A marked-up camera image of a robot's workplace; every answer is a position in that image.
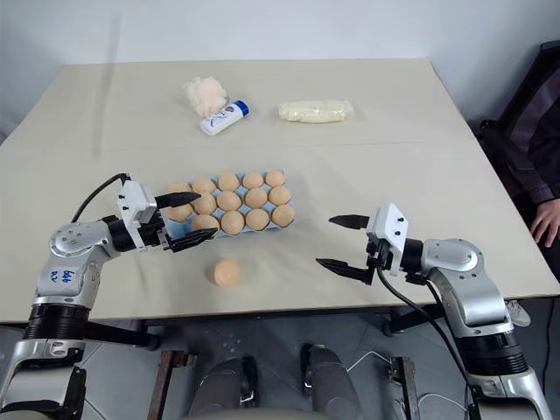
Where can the white bottle with blue label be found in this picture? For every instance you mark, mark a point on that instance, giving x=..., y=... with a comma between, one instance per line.
x=223, y=118

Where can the white fluffy bath sponge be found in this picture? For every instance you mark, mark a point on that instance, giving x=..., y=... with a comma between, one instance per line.
x=203, y=94

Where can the rusty metal bar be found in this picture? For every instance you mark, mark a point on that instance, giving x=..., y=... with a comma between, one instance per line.
x=407, y=385
x=164, y=385

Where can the light blue egg carton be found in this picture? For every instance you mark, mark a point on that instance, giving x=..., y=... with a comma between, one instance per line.
x=262, y=231

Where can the bystander bare hand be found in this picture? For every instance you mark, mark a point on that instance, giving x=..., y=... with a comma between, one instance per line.
x=547, y=223

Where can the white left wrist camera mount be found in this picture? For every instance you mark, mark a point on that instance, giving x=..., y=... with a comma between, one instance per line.
x=133, y=201

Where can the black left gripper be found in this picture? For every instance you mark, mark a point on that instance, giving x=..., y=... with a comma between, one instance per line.
x=154, y=232

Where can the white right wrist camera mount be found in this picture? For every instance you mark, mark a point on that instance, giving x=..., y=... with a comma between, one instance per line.
x=389, y=225

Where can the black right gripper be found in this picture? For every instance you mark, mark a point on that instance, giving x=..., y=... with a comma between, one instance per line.
x=379, y=256

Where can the tan egg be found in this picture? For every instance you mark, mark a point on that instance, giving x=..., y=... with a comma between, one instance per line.
x=275, y=178
x=257, y=219
x=253, y=179
x=232, y=221
x=228, y=180
x=228, y=200
x=256, y=197
x=279, y=195
x=177, y=187
x=283, y=215
x=226, y=272
x=205, y=204
x=205, y=221
x=180, y=213
x=204, y=186

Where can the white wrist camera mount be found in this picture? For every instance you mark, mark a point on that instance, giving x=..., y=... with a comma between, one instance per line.
x=133, y=201
x=389, y=225

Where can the clear bag of white filling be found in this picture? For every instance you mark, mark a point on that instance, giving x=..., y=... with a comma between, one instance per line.
x=315, y=111

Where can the white sneaker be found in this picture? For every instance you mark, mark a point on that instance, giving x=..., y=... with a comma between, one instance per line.
x=520, y=312

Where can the black table caster leg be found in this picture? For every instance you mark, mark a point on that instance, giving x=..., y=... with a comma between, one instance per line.
x=146, y=334
x=396, y=321

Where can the person in dark jacket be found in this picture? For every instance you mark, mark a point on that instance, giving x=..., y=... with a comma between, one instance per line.
x=534, y=144

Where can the dark rounded robot leg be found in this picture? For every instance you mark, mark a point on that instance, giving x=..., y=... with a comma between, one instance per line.
x=227, y=385
x=328, y=380

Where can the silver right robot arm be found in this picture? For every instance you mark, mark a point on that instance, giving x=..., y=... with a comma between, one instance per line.
x=455, y=262

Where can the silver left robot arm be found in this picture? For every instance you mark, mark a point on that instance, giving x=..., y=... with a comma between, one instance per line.
x=70, y=240

